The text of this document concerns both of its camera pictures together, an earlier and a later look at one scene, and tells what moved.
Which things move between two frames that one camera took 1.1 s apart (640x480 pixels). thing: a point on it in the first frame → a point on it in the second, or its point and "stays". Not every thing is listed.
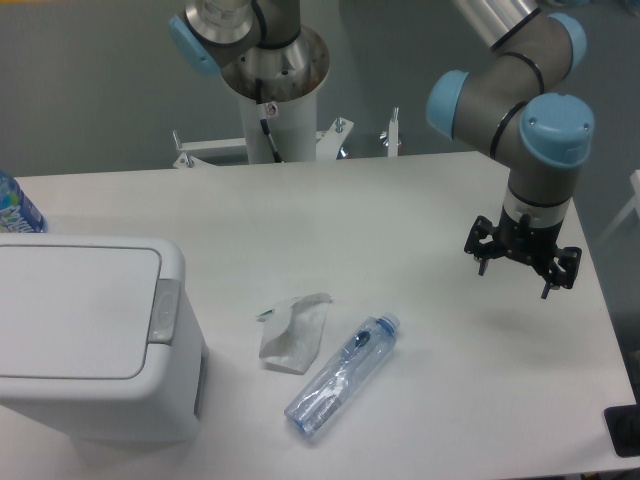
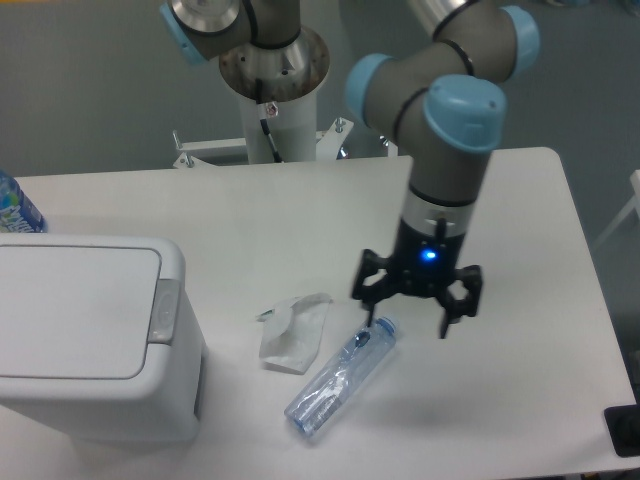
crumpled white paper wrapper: (291, 335) stays
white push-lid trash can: (97, 337) stays
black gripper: (536, 244) → (425, 263)
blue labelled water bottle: (18, 214) stays
